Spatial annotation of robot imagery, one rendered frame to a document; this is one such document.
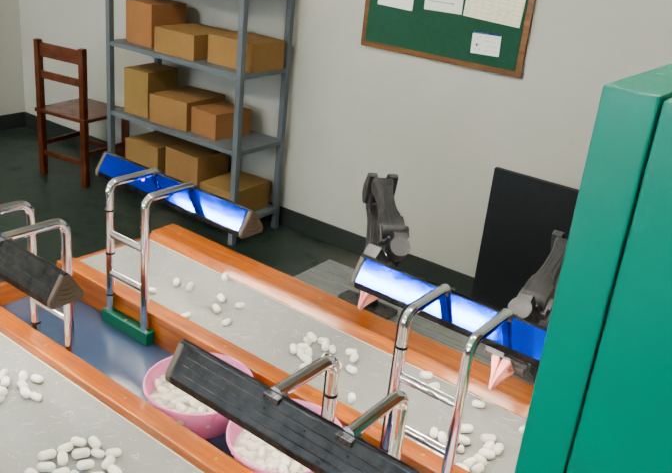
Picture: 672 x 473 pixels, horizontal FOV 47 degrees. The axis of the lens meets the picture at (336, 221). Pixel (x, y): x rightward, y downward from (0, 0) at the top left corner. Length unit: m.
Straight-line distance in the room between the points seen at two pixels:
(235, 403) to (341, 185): 3.21
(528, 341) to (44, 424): 1.07
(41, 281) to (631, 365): 1.41
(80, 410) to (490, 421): 0.97
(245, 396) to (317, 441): 0.16
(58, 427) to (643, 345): 1.55
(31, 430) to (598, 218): 1.57
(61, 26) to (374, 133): 2.77
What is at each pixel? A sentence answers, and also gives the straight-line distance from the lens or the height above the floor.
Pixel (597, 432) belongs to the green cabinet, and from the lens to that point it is 0.49.
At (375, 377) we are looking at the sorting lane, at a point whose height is 0.74.
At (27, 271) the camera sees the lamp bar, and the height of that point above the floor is 1.08.
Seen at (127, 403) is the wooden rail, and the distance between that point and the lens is 1.88.
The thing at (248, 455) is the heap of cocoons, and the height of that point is 0.74.
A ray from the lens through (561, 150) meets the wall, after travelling 3.80.
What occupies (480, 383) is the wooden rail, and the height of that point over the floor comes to 0.76.
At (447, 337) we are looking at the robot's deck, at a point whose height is 0.67.
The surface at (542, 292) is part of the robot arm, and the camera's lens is 1.95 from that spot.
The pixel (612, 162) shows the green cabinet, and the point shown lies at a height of 1.75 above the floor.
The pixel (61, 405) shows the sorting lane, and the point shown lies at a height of 0.74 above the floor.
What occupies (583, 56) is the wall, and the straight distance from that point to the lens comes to 3.71.
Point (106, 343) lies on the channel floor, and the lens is 2.27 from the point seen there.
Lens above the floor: 1.86
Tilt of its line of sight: 22 degrees down
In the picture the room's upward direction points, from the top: 6 degrees clockwise
